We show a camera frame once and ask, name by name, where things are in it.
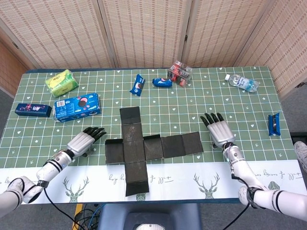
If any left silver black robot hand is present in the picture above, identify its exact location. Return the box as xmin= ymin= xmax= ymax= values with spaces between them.
xmin=66 ymin=126 xmax=107 ymax=158

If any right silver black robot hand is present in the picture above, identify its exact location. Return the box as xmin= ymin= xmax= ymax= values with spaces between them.
xmin=200 ymin=112 xmax=236 ymax=149

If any black paper box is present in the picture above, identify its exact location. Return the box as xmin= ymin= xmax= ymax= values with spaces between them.
xmin=105 ymin=106 xmax=204 ymax=197

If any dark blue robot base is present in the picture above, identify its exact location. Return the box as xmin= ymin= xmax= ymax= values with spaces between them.
xmin=97 ymin=203 xmax=202 ymax=230

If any blue Oreo cookie box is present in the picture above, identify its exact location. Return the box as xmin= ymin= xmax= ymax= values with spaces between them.
xmin=53 ymin=92 xmax=102 ymax=123

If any clear box with red items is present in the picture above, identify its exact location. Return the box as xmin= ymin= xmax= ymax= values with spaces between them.
xmin=167 ymin=60 xmax=193 ymax=88

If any blue black snack packet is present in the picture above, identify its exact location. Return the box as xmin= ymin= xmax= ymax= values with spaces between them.
xmin=268 ymin=112 xmax=281 ymax=137

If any clear plastic water bottle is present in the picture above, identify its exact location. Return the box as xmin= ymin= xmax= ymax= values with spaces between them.
xmin=224 ymin=73 xmax=260 ymax=93

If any dark blue small carton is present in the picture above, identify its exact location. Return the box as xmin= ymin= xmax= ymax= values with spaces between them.
xmin=14 ymin=103 xmax=53 ymax=118

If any green checked tablecloth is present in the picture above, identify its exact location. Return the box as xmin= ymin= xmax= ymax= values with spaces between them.
xmin=0 ymin=66 xmax=307 ymax=205

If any rounded blue Oreo packet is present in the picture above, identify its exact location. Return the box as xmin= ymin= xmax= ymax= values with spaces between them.
xmin=152 ymin=77 xmax=173 ymax=89

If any long blue Oreo packet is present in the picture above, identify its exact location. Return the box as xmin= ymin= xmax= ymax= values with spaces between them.
xmin=130 ymin=74 xmax=146 ymax=97

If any grey sneaker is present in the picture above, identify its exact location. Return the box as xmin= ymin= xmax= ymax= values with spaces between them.
xmin=294 ymin=140 xmax=307 ymax=173

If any woven folding screen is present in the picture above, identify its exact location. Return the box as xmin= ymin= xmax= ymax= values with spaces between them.
xmin=0 ymin=0 xmax=307 ymax=99

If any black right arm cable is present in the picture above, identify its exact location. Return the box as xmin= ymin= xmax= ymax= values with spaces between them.
xmin=217 ymin=167 xmax=260 ymax=230

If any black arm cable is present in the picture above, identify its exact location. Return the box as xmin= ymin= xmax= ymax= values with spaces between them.
xmin=217 ymin=167 xmax=260 ymax=230
xmin=38 ymin=181 xmax=82 ymax=230

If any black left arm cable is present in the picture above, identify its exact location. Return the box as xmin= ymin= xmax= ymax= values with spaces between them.
xmin=38 ymin=181 xmax=82 ymax=230

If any floor cable bundle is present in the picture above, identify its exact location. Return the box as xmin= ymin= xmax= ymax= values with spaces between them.
xmin=73 ymin=203 xmax=106 ymax=230

